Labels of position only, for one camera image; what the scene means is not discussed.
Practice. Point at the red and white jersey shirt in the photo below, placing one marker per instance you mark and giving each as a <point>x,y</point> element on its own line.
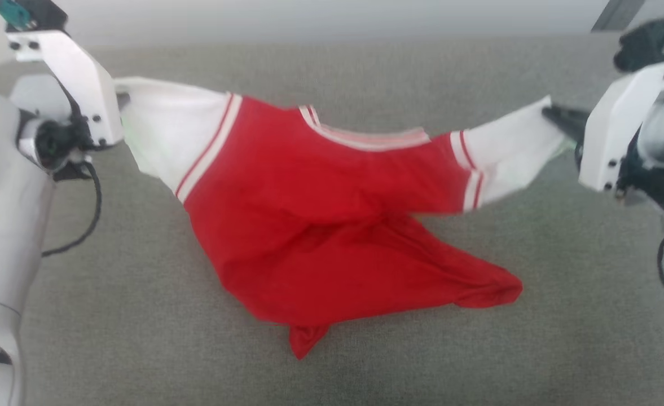
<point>309,225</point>

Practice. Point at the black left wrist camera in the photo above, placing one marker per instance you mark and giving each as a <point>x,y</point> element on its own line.
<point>27,12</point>

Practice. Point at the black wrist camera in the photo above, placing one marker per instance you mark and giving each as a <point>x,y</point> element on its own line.
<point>645,42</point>
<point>27,12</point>

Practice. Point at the grey metal wall post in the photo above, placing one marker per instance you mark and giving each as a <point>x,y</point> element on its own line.
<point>616,14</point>

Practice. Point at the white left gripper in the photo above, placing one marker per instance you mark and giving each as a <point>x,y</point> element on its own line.
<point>83,84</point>

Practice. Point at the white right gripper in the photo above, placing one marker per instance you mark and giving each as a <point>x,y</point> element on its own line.
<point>608,135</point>

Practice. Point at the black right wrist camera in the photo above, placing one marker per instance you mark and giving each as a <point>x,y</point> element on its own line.
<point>645,42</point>

